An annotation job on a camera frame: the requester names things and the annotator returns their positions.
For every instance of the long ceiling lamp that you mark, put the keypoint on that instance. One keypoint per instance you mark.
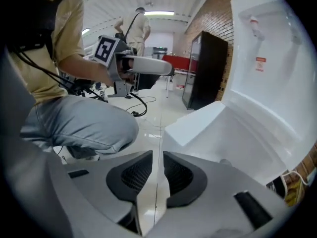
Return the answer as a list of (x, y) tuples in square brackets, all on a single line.
[(159, 13)]

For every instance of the black glass-door cabinet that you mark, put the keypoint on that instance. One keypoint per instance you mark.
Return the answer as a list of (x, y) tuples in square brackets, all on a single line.
[(208, 71)]

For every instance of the small red white box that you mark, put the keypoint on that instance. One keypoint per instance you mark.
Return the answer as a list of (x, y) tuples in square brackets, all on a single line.
[(180, 87)]

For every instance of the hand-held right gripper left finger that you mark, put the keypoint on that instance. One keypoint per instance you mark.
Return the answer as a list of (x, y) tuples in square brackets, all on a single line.
[(99, 182)]

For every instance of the small ceiling lamp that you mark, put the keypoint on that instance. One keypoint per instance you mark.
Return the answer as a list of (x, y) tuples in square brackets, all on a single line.
[(86, 31)]

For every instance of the red warning label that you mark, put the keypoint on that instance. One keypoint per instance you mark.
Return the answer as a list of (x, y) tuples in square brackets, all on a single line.
[(260, 64)]

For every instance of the red table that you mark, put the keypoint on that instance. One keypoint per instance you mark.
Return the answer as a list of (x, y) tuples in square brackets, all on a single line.
[(178, 62)]

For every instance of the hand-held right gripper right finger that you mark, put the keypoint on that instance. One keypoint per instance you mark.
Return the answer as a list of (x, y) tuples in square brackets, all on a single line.
[(213, 190)]

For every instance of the black printer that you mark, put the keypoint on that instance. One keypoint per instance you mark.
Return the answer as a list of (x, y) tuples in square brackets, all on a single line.
[(160, 51)]

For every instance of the white water dispenser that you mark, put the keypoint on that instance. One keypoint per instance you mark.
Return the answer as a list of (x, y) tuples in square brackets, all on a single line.
[(267, 83)]

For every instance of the red dispenser tap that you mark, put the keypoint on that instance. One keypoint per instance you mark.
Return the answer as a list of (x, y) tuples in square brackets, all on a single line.
[(255, 25)]

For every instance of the person's leg in jeans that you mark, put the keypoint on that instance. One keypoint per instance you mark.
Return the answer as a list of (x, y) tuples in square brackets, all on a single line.
[(79, 125)]

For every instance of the person's left forearm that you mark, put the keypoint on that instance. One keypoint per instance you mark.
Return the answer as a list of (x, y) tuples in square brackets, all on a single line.
[(84, 67)]

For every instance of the person's beige shirt torso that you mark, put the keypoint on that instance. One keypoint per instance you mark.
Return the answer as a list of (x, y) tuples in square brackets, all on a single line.
[(67, 33)]

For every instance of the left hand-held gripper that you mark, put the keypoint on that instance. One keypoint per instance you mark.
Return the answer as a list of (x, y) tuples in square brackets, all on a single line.
[(111, 58)]

